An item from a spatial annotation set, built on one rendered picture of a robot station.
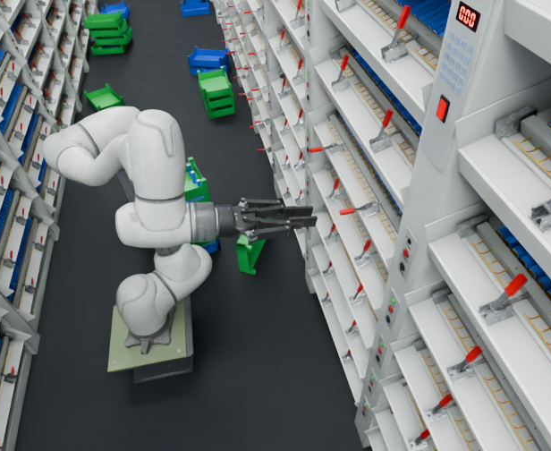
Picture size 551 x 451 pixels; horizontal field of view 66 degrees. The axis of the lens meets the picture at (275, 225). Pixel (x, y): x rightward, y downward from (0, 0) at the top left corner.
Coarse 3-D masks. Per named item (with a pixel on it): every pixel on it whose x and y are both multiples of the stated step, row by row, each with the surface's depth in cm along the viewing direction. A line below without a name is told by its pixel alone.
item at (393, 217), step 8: (336, 120) 129; (328, 128) 131; (336, 128) 127; (344, 136) 123; (352, 144) 120; (352, 152) 118; (360, 160) 115; (360, 168) 113; (368, 168) 112; (368, 176) 110; (360, 184) 112; (376, 184) 108; (368, 192) 109; (376, 192) 106; (384, 200) 104; (384, 208) 102; (392, 208) 101; (392, 216) 100; (392, 224) 100; (400, 224) 98; (392, 232) 99; (392, 240) 98
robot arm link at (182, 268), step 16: (112, 112) 131; (128, 112) 133; (96, 128) 127; (112, 128) 129; (128, 128) 132; (96, 144) 127; (128, 176) 139; (128, 192) 143; (160, 256) 159; (176, 256) 158; (192, 256) 162; (208, 256) 170; (160, 272) 160; (176, 272) 158; (192, 272) 162; (208, 272) 170; (176, 288) 160; (192, 288) 165
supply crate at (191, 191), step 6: (192, 162) 204; (186, 168) 207; (192, 168) 206; (186, 174) 207; (198, 174) 205; (186, 180) 204; (204, 180) 191; (186, 186) 201; (192, 186) 200; (204, 186) 193; (186, 192) 191; (192, 192) 193; (198, 192) 194; (204, 192) 196; (186, 198) 193; (192, 198) 195
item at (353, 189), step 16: (320, 112) 133; (336, 112) 132; (320, 128) 134; (336, 160) 122; (352, 176) 116; (352, 192) 112; (368, 224) 104; (384, 224) 103; (384, 240) 100; (384, 256) 97
